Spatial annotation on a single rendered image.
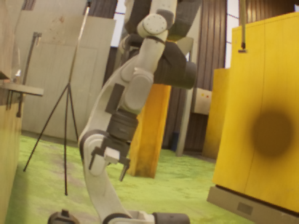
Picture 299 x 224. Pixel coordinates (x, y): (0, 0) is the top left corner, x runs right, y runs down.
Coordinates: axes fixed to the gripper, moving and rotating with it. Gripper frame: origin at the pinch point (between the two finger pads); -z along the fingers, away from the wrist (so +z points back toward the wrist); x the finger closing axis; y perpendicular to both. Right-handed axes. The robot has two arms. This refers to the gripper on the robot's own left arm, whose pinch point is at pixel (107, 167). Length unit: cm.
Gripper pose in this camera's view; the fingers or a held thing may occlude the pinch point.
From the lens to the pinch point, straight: 123.5
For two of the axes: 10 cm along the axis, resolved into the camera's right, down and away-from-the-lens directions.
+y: 2.1, 0.1, -9.8
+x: -9.1, -3.6, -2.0
